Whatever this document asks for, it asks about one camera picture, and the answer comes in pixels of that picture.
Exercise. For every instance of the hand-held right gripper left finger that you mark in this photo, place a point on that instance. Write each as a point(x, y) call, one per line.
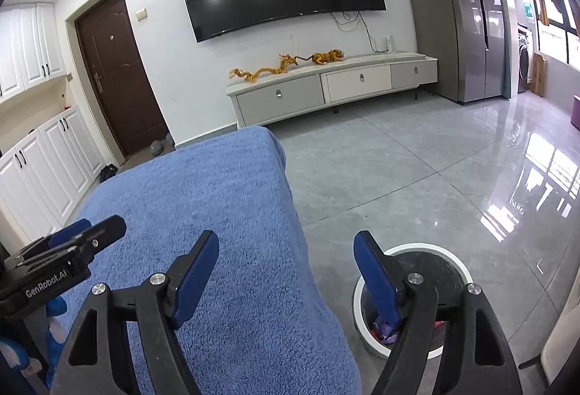
point(199, 281)

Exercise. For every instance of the white base cabinets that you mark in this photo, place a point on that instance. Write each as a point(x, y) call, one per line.
point(45, 163)

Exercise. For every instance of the dark brown door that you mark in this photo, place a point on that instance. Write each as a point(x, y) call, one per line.
point(118, 73)

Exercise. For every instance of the white television cabinet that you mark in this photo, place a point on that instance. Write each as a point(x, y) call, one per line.
point(276, 95)

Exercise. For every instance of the white wall cabinets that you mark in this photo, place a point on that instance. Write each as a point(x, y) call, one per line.
point(27, 46)

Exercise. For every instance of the window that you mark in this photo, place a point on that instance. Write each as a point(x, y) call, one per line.
point(555, 46)

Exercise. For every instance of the blue fleece blanket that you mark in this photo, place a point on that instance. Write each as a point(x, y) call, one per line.
point(226, 195)

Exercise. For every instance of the silver washing machine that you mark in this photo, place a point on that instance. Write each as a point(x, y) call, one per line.
point(524, 59)

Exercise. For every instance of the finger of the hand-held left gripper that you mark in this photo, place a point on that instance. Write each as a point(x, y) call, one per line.
point(108, 229)
point(68, 231)

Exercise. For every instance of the golden dragon ornament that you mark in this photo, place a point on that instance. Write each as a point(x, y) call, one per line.
point(263, 72)

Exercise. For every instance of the white light switch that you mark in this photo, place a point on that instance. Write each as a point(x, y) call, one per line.
point(142, 13)

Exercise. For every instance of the brown cardboard box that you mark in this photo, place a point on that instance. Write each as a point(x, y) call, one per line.
point(539, 75)

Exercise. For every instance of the white round trash bin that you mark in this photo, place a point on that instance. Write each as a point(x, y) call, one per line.
point(430, 261)

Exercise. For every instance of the grey refrigerator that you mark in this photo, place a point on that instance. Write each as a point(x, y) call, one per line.
point(453, 14)

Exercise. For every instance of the purple stool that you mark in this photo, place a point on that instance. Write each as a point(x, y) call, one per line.
point(576, 110)

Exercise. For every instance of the blue white patterned cloth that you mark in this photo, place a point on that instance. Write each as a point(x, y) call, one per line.
point(55, 345)

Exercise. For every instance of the golden tiger ornament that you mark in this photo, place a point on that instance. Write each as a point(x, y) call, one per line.
point(326, 57)

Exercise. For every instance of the beige furniture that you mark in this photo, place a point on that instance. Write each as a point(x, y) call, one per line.
point(559, 354)

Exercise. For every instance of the black shoes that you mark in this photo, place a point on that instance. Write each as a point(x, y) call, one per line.
point(108, 173)

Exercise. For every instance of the grey shoes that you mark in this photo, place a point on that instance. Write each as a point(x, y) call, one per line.
point(157, 148)

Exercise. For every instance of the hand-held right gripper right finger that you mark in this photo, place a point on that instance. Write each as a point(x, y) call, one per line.
point(374, 281)

